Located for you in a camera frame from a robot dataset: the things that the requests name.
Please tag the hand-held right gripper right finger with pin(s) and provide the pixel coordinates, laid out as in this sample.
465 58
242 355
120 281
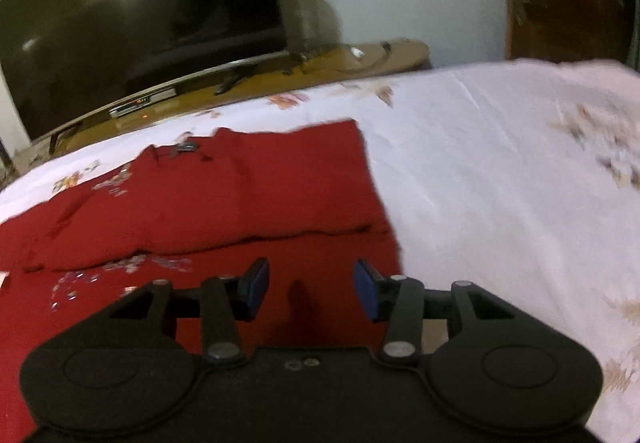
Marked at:
364 287

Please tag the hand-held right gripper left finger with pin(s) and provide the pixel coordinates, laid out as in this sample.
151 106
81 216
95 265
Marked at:
258 284

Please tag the red garment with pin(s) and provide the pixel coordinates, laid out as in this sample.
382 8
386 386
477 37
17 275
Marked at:
260 183

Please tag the white floral bed sheet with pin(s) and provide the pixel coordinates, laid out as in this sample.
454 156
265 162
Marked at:
500 163

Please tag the silver set-top box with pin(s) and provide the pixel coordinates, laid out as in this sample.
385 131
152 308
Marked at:
142 102

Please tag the wooden television cabinet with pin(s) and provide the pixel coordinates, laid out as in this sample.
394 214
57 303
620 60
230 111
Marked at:
320 65

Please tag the small white object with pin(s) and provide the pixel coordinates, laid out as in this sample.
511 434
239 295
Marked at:
357 52

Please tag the grey translucent container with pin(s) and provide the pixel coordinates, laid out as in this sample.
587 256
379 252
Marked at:
310 18

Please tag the black flat screen television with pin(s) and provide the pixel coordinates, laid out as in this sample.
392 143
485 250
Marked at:
140 13

